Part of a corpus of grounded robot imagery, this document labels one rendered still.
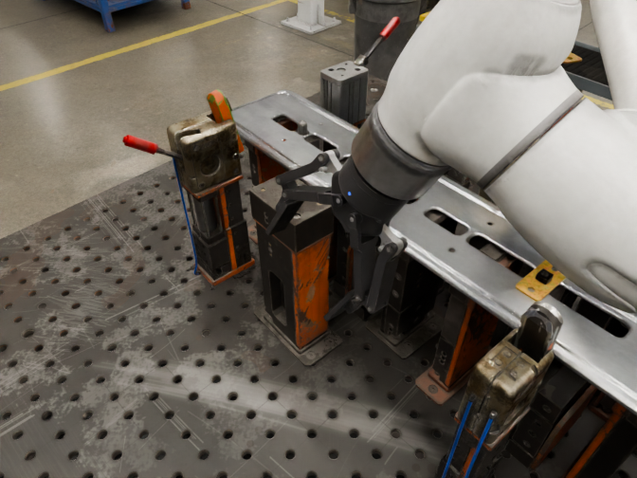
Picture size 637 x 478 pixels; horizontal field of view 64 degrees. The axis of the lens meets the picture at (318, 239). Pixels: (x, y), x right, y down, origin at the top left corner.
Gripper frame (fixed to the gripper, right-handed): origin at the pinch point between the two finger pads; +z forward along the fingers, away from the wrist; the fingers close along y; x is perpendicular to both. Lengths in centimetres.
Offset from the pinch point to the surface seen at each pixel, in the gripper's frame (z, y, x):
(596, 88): -22, 0, -50
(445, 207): -0.8, -1.1, -29.8
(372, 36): 107, 148, -226
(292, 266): 14.6, 5.4, -8.8
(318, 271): 16.3, 3.0, -13.9
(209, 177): 21.3, 29.5, -9.1
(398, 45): 105, 136, -239
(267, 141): 15.9, 30.4, -21.3
